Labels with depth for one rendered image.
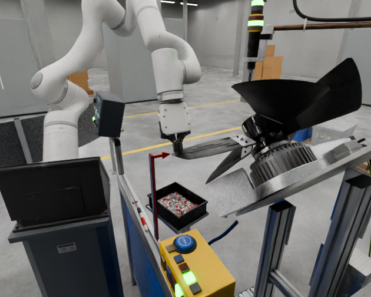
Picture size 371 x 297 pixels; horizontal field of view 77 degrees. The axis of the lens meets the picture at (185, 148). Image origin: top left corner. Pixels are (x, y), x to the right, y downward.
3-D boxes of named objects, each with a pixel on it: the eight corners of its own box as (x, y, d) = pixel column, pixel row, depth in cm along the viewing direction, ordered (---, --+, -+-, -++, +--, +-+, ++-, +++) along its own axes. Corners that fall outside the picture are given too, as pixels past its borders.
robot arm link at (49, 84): (70, 115, 99) (32, 99, 85) (58, 103, 105) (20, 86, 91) (133, 14, 96) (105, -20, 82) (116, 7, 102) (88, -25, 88)
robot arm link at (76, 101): (36, 131, 88) (37, 79, 96) (76, 143, 105) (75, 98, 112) (58, 120, 84) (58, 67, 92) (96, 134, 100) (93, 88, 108)
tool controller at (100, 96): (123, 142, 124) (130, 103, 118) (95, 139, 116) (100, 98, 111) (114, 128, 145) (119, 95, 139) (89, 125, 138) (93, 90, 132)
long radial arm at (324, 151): (318, 177, 80) (300, 148, 84) (302, 185, 86) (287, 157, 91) (366, 161, 92) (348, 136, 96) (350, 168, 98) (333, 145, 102)
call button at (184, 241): (196, 248, 52) (196, 243, 51) (180, 255, 50) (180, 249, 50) (188, 237, 55) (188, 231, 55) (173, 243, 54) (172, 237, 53)
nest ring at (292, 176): (293, 190, 96) (288, 181, 98) (350, 162, 74) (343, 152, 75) (241, 208, 85) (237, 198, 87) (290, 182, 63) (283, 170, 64)
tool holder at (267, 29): (271, 60, 74) (276, 26, 70) (267, 62, 68) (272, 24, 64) (244, 60, 77) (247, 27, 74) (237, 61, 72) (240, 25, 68)
